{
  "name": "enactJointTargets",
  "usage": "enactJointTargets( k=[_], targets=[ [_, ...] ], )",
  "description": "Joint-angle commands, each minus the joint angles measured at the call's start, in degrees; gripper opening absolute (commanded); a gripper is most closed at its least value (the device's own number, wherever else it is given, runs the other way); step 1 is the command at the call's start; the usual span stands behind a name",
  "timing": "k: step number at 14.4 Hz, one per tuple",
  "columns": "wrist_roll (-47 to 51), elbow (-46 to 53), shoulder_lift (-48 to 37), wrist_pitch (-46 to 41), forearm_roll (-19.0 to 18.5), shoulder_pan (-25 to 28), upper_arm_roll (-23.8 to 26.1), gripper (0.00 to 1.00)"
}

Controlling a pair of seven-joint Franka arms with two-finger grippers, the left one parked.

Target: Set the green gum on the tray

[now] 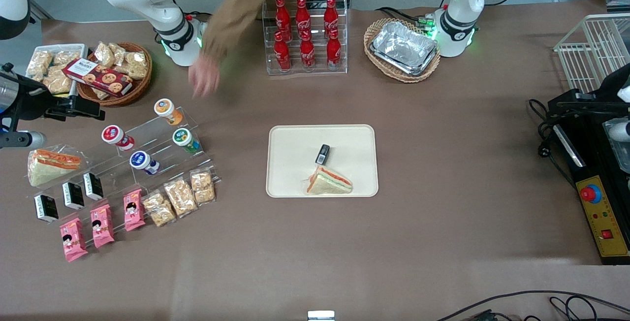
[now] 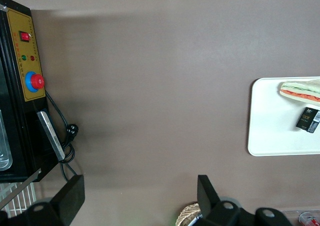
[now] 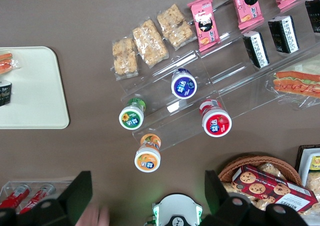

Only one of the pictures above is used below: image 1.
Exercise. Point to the red emergency stop button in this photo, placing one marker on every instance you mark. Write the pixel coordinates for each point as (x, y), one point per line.
(590, 193)

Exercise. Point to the red cookie box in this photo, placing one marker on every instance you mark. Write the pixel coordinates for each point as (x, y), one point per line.
(98, 77)

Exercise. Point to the black yellow control box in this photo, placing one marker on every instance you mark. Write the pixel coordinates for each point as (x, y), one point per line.
(605, 222)

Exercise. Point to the pink snack packet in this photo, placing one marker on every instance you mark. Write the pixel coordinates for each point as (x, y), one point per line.
(73, 240)
(134, 210)
(102, 226)

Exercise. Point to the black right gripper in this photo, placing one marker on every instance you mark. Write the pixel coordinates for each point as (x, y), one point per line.
(32, 103)

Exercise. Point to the grey metal bar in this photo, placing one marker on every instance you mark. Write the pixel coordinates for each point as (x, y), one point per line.
(42, 12)

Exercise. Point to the brown sleeved right forearm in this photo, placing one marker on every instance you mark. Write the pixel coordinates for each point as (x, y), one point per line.
(236, 11)

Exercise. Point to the aluminium foil tray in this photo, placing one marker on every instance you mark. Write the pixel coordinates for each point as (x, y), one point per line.
(403, 45)

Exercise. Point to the orange lid gum bottle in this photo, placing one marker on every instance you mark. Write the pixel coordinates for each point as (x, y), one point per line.
(164, 107)

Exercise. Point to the black device housing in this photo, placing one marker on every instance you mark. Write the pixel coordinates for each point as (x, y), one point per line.
(615, 82)

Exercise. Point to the green lid gum bottle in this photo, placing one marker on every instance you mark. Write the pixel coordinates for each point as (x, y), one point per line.
(182, 137)

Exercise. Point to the small black packet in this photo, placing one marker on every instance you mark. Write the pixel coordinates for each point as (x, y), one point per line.
(46, 208)
(323, 154)
(93, 186)
(73, 195)

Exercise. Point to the clear acrylic stepped stand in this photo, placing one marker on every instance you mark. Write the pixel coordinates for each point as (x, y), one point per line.
(162, 151)

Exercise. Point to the white plastic bin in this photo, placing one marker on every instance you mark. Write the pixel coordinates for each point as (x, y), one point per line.
(84, 49)

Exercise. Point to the dark brown wicker basket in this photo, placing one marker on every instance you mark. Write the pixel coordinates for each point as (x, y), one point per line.
(140, 87)

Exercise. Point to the blue lid gum bottle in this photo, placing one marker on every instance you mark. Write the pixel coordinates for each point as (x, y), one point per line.
(140, 160)

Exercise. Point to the wrapped triangle sandwich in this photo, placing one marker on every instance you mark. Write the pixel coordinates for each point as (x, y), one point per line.
(329, 183)
(51, 166)

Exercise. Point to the clear plastic cover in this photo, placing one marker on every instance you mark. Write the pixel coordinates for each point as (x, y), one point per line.
(617, 144)

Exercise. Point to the clear peanut brittle packet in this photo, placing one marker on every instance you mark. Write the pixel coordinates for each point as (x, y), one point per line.
(66, 58)
(105, 54)
(58, 80)
(137, 65)
(180, 198)
(118, 52)
(159, 208)
(39, 62)
(203, 187)

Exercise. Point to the light wicker basket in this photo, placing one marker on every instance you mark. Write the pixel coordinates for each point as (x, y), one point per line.
(376, 30)

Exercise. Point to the cream plastic tray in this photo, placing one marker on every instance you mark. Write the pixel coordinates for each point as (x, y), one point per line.
(295, 173)

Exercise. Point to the clear acrylic bottle rack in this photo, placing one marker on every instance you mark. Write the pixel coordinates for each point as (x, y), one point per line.
(305, 72)

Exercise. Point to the red cola bottle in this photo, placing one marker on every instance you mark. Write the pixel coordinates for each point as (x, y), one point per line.
(302, 16)
(330, 16)
(282, 55)
(333, 52)
(307, 54)
(282, 16)

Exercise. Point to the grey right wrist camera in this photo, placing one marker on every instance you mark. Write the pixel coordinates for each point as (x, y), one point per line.
(27, 140)

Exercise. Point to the red lid gum bottle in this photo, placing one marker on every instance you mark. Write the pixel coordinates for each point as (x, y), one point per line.
(113, 134)

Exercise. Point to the person right hand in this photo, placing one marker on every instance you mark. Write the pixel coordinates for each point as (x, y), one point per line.
(204, 77)

